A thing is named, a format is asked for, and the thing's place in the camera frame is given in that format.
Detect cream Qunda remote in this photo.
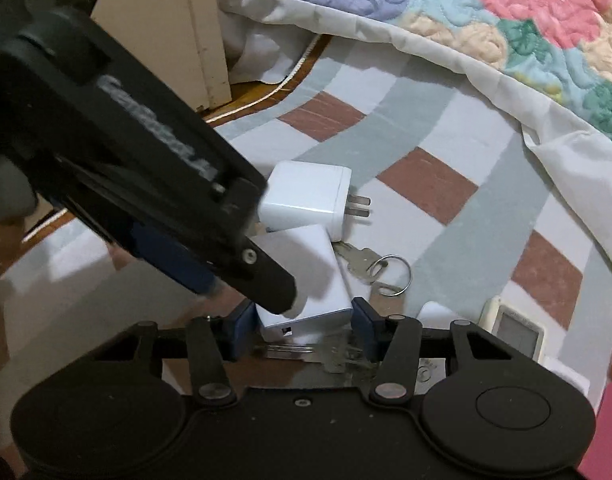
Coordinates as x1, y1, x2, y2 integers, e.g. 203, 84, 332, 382
478, 296, 546, 363

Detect white charger block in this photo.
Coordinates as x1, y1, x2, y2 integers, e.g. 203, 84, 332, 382
253, 224, 353, 342

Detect white charger with prongs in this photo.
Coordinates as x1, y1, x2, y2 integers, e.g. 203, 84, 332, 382
257, 160, 371, 242

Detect keys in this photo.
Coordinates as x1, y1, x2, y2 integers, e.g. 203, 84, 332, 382
255, 242, 412, 373

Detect small white fan remote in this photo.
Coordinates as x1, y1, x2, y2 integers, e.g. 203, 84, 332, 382
417, 301, 464, 330

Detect person left hand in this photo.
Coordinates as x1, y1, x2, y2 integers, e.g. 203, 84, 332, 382
0, 156, 38, 223

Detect white TCL remote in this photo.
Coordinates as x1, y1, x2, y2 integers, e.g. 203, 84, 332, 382
540, 356, 590, 396

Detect beige wooden cabinet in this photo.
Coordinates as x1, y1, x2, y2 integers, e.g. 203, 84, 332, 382
92, 0, 231, 110

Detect pink cardboard box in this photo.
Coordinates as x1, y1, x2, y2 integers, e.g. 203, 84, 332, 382
578, 382, 612, 480

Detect striped checkered floor mat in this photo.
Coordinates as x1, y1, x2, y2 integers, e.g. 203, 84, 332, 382
0, 39, 612, 417

